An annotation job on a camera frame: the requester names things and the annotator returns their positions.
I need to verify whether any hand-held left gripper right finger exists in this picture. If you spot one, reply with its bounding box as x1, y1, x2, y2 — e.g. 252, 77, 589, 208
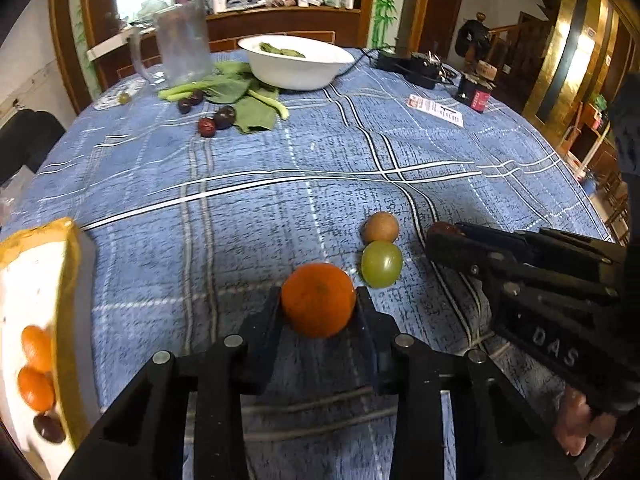
352, 286, 581, 480

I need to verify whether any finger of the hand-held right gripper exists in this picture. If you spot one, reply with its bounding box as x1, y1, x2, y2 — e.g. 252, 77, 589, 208
457, 222, 627, 261
425, 231, 532, 287

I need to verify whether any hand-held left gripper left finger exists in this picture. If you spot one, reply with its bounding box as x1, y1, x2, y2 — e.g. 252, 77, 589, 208
60, 286, 286, 480

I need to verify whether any orange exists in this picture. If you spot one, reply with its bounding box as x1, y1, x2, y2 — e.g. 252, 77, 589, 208
17, 366, 56, 413
280, 262, 357, 339
21, 325, 55, 373

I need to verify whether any dark purple passion fruit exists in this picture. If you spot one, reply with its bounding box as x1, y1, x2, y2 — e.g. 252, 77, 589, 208
33, 412, 67, 445

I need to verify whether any white foam box yellow tape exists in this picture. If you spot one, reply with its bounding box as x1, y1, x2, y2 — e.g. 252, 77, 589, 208
0, 217, 101, 480

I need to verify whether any person's right hand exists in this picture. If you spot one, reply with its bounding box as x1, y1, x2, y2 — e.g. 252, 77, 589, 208
554, 389, 620, 457

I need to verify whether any green grape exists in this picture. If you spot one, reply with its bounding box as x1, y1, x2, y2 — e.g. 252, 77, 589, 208
361, 240, 404, 289

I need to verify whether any brown kiwi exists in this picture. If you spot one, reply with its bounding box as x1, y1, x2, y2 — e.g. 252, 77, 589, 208
362, 211, 400, 244

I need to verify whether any white paper card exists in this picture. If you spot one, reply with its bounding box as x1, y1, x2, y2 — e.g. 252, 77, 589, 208
407, 93, 465, 126

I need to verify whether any black and red box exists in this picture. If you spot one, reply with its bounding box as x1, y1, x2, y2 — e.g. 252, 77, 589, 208
456, 72, 495, 114

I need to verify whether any blue plaid tablecloth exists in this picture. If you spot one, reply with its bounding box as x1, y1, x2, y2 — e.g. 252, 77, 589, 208
0, 45, 618, 480

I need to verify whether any black power adapter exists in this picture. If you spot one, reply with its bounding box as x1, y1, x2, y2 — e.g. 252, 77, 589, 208
375, 50, 458, 91

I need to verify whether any dark figure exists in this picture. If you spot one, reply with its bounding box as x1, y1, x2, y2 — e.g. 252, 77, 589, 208
456, 11, 492, 73

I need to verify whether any wooden door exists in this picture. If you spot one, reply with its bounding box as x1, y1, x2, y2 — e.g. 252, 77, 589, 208
431, 0, 468, 61

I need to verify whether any green leafy vegetable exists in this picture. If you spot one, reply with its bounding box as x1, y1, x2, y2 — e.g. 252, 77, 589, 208
259, 42, 307, 59
157, 60, 291, 135

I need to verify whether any white bowl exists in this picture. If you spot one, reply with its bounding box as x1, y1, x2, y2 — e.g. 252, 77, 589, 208
237, 35, 356, 92

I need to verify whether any clear glass pitcher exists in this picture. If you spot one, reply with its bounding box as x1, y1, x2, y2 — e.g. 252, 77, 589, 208
126, 1, 216, 88

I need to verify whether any wooden cabinet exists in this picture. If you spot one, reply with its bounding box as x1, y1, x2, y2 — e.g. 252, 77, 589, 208
87, 0, 363, 91

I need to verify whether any black sofa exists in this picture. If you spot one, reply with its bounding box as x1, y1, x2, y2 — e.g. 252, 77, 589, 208
0, 110, 67, 186

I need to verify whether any long white box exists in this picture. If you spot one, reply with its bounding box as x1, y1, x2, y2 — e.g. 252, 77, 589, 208
86, 30, 158, 61

